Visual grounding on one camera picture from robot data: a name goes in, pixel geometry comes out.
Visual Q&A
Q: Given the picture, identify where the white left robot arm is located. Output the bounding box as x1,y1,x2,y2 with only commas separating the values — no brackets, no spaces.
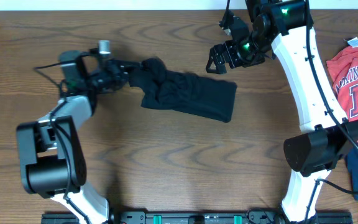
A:
16,48,140,223

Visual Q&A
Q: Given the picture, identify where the black polo shirt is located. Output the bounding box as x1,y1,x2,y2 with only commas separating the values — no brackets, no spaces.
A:
129,58,237,123

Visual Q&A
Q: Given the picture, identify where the navy blue garment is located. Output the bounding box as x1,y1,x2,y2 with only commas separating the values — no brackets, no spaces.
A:
345,148,358,192

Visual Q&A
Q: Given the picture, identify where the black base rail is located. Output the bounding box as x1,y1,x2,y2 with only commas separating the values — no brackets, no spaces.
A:
40,209,353,224

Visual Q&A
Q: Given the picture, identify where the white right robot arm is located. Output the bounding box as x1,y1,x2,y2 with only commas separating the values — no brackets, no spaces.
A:
206,1,358,223

